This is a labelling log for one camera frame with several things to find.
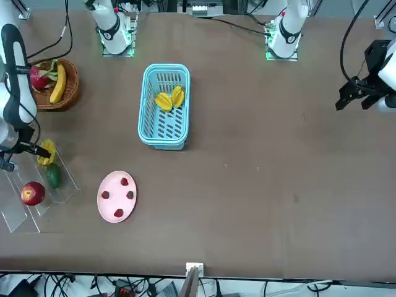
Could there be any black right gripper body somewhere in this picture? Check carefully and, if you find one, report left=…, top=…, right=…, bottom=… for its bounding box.
left=17, top=126, right=36, bottom=145

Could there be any red apple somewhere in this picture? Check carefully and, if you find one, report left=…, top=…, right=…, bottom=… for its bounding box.
left=20, top=181, right=46, bottom=207

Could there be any clear acrylic display platform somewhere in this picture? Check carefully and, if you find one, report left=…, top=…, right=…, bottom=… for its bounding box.
left=0, top=148, right=82, bottom=233

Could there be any thick black base cable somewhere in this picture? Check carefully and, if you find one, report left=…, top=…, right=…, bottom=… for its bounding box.
left=210, top=17, right=270, bottom=37

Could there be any brown wicker basket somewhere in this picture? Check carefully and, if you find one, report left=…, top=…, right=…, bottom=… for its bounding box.
left=30, top=58, right=80, bottom=112

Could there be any pink dragon fruit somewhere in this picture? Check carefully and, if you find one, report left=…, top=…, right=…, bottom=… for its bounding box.
left=29, top=58, right=59, bottom=92

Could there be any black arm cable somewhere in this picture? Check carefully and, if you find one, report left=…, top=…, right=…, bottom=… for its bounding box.
left=339, top=0, right=372, bottom=83
left=0, top=0, right=74, bottom=161

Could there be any blue plastic basket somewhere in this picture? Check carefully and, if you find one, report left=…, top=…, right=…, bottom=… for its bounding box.
left=137, top=63, right=191, bottom=152

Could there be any aluminium frame post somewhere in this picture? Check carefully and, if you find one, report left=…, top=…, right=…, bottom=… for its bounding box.
left=184, top=262, right=205, bottom=297

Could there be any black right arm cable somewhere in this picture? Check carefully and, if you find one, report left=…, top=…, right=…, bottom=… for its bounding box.
left=0, top=0, right=74, bottom=161

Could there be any pink round plate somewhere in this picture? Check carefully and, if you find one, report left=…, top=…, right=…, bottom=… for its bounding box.
left=97, top=170, right=138, bottom=223

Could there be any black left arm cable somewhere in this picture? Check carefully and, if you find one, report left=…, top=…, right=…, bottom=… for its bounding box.
left=339, top=0, right=372, bottom=83

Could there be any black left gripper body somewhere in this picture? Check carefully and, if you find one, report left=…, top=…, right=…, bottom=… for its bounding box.
left=355, top=40, right=392, bottom=91

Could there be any green avocado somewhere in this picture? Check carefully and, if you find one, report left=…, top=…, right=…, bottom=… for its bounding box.
left=45, top=163, right=62, bottom=189

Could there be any yellow banana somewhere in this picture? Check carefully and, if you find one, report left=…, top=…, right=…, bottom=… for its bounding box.
left=49, top=64, right=67, bottom=105

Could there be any yellow star fruit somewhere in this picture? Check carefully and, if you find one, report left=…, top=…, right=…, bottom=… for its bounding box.
left=155, top=92, right=174, bottom=113
left=171, top=85, right=187, bottom=108
left=36, top=139, right=57, bottom=167

